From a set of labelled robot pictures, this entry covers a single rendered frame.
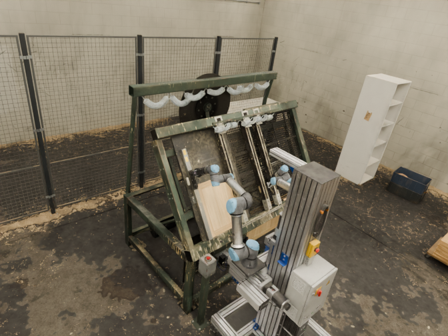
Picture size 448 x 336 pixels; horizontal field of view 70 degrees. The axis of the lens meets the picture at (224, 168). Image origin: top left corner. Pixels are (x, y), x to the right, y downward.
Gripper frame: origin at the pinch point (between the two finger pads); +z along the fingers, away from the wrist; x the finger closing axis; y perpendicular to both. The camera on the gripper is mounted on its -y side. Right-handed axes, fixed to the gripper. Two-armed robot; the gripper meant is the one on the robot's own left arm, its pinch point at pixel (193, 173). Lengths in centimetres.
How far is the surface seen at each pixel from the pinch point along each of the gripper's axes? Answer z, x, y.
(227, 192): 11, -31, 42
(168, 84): 20, 95, 15
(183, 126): 2.2, 47.3, 5.9
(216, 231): 10, -65, 13
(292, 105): 4, 45, 184
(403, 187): 11, -152, 455
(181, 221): 6.9, -39.3, -24.3
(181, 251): 26, -72, -24
